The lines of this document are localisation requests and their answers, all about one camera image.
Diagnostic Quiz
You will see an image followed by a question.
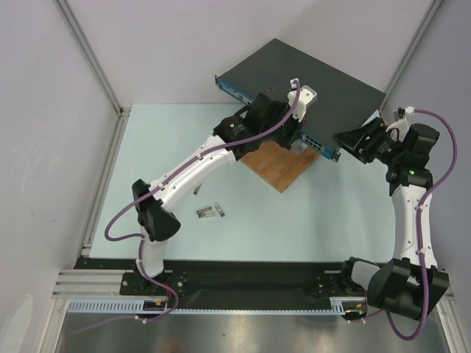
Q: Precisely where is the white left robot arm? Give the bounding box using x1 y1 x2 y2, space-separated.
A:
132 85 317 294

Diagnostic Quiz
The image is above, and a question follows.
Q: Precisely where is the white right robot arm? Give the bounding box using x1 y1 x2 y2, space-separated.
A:
334 118 449 320

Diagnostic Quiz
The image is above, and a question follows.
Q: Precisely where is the wooden base board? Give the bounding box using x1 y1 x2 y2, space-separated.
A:
240 141 321 193

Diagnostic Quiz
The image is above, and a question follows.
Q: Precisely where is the silver SFP module upright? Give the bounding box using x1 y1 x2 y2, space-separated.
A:
193 184 202 195

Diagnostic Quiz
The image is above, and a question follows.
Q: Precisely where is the silver SFP module on pair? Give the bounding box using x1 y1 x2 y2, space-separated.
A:
196 206 213 215

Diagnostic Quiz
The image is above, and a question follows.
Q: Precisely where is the SFP module blue latch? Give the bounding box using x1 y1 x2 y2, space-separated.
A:
198 211 217 218

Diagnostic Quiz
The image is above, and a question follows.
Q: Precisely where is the metal switch stand bracket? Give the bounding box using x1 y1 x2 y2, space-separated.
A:
291 140 308 154

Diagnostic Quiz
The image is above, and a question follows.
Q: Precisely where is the black blue network switch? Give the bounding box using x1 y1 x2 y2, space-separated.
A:
215 39 386 162

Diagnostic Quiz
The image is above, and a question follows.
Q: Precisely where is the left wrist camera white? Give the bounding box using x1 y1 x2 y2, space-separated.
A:
287 79 317 123

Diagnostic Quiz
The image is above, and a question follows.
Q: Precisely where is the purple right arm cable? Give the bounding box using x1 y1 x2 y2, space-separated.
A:
345 109 459 342

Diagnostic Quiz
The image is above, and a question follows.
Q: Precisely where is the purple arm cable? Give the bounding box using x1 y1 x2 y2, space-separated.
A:
345 109 459 342
69 77 302 334

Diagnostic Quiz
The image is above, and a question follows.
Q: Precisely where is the aluminium frame post right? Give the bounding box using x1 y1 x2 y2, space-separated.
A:
379 0 447 112

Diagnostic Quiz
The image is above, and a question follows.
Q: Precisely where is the aluminium frame post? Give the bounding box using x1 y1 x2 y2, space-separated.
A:
379 0 447 112
53 0 124 116

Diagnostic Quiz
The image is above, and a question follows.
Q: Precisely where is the grey slotted cable duct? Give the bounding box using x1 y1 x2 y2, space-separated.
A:
67 297 366 315

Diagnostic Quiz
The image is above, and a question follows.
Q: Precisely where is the aluminium frame post left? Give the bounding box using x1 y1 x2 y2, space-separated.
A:
53 0 124 116

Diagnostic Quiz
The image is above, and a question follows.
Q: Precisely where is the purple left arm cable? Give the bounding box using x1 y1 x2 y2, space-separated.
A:
69 77 302 334

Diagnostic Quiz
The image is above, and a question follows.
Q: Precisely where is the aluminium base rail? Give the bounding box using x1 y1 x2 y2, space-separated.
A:
51 268 456 302

